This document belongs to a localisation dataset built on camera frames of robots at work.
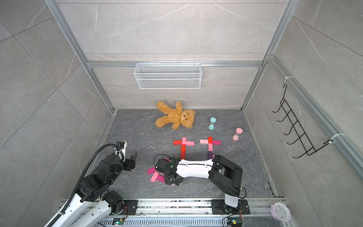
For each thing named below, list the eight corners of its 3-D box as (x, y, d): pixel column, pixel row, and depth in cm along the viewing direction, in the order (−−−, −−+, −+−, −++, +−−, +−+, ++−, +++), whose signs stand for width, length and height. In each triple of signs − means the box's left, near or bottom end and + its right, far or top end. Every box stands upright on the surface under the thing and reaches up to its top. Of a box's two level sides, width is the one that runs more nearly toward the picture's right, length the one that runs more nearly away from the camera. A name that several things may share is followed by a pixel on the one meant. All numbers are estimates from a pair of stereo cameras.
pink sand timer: (233, 140, 103) (237, 132, 95) (231, 135, 106) (235, 127, 98) (239, 140, 103) (243, 132, 95) (237, 135, 106) (241, 127, 98)
